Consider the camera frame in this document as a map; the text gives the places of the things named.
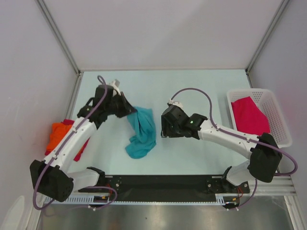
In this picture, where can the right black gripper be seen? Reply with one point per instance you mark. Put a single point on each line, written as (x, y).
(165, 131)

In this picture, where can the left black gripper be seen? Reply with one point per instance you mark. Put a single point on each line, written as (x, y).
(127, 108)

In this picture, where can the teal t shirt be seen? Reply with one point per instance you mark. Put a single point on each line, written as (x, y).
(144, 139)

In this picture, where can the white plastic mesh basket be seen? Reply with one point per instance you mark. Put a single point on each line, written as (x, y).
(266, 101)

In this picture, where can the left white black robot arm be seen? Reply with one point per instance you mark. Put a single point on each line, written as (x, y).
(50, 176)

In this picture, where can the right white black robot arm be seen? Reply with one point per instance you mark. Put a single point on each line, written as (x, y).
(261, 152)

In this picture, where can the orange t shirt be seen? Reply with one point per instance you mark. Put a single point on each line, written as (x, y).
(58, 132)

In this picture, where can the red t shirt in basket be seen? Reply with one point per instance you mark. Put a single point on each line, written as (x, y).
(249, 118)

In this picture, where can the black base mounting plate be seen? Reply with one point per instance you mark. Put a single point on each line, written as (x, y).
(172, 187)

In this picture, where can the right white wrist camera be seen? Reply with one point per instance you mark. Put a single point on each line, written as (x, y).
(175, 103)

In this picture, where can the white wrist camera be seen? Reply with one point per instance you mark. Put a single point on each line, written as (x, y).
(175, 103)
(115, 84)

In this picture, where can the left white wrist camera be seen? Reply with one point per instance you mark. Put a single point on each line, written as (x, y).
(115, 84)

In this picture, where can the white slotted cable duct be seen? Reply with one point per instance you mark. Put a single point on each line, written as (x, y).
(99, 200)

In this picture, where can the aluminium frame rail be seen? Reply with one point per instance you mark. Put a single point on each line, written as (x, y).
(279, 186)

